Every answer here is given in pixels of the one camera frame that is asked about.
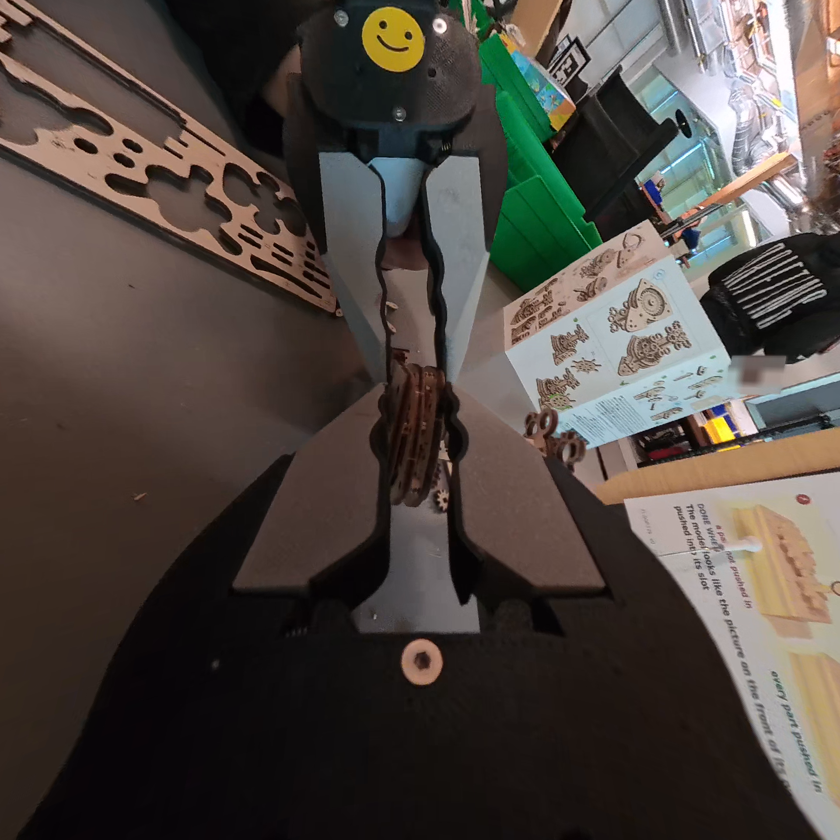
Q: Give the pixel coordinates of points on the small wooden gear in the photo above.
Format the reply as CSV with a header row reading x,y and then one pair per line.
x,y
441,502

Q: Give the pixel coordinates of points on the printed instruction sheet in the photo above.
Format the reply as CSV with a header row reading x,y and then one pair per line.
x,y
722,656

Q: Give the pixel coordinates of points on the large wooden part sheet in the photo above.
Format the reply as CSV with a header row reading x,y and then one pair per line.
x,y
33,154

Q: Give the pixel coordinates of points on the black rod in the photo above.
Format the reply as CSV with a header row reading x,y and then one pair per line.
x,y
754,430

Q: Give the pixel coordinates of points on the yellow storage bins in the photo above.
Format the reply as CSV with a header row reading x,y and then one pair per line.
x,y
722,423

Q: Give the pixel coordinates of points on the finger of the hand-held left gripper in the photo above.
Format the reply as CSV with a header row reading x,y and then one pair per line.
x,y
463,249
348,249

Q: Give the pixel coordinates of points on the colourful picture box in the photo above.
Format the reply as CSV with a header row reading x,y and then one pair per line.
x,y
538,85

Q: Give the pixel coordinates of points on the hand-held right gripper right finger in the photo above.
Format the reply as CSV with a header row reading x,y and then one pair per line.
x,y
525,518

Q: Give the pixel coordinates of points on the person's left hand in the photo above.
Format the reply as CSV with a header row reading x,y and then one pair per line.
x,y
403,254

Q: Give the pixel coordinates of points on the black stool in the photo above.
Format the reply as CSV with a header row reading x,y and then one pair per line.
x,y
682,123

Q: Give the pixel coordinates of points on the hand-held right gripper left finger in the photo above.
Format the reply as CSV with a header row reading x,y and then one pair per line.
x,y
308,518

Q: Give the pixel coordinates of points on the green plastic bin stack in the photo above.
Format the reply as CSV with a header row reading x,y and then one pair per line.
x,y
538,197

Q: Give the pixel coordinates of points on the black chair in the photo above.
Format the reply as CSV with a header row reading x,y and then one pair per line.
x,y
617,151

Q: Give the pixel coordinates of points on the pale blue model kit box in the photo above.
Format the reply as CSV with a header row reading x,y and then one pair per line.
x,y
590,367

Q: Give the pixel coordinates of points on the wooden mechanical model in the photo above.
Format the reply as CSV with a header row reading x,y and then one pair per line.
x,y
413,433

